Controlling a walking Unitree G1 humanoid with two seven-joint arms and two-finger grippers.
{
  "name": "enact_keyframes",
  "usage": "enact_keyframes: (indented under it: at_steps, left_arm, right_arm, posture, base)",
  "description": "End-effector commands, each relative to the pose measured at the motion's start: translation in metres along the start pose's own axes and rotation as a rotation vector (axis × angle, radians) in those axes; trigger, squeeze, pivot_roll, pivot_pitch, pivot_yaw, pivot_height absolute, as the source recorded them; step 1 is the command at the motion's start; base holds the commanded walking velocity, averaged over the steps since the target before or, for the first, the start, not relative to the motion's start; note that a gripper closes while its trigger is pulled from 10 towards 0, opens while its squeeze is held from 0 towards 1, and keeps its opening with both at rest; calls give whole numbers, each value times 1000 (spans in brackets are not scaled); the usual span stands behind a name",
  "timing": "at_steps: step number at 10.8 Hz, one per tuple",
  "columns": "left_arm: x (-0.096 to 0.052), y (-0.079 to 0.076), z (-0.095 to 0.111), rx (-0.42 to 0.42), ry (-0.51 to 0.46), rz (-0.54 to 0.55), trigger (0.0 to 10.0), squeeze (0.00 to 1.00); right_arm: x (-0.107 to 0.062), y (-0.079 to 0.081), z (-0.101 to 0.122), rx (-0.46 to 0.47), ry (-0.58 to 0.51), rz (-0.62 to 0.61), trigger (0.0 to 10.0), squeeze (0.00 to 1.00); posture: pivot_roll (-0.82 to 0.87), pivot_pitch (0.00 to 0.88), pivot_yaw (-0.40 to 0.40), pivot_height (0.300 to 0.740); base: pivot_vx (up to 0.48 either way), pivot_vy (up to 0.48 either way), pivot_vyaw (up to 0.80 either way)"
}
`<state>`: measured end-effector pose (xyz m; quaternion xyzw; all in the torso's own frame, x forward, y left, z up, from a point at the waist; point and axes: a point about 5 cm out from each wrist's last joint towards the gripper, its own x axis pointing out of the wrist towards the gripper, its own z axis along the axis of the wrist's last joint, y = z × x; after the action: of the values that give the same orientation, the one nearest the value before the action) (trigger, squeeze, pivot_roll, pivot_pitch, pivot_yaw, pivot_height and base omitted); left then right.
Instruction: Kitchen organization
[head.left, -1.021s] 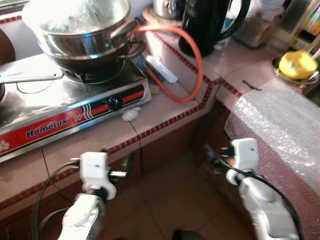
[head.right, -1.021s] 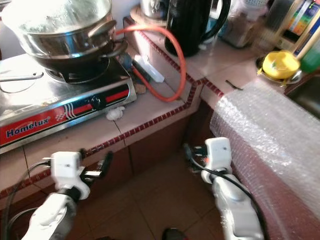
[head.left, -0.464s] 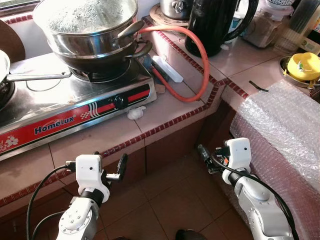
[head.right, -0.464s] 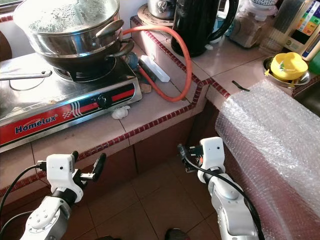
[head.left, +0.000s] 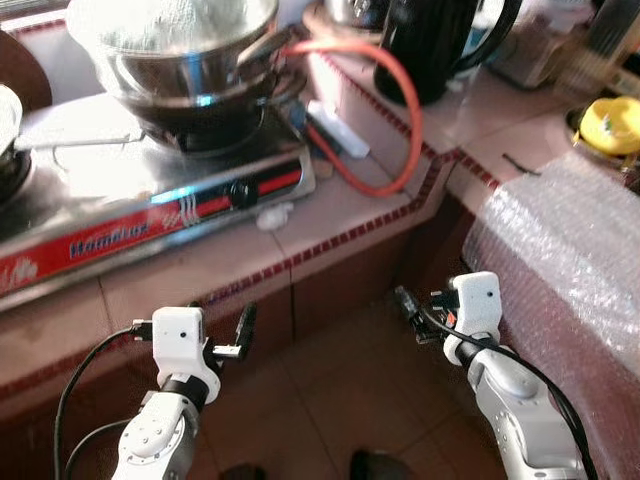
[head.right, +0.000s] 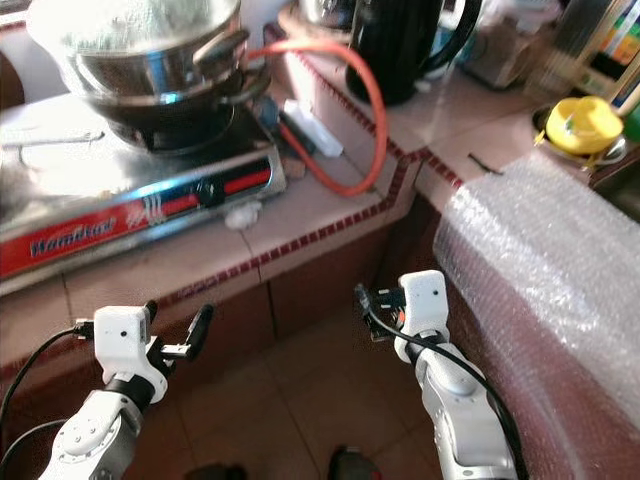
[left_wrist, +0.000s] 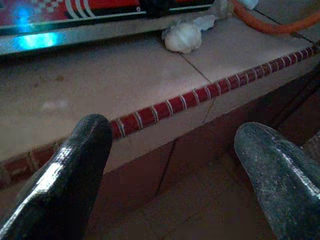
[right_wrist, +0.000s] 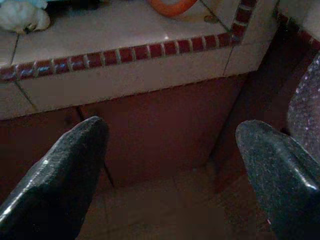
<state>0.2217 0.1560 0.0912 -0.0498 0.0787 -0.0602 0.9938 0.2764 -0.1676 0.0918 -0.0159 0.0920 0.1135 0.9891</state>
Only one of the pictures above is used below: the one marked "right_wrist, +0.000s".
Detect clear bubble wrap sheet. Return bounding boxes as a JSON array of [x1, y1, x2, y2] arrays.
[[287, 53, 320, 161]]

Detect white crumpled cloth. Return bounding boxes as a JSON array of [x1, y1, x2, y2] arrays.
[[0, 0, 52, 35]]

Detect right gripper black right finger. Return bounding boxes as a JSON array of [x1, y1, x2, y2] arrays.
[[235, 119, 320, 240]]

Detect brown cabinet front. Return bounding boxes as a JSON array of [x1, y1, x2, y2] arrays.
[[0, 74, 251, 196]]

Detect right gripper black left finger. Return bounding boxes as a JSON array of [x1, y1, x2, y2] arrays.
[[0, 115, 110, 240]]

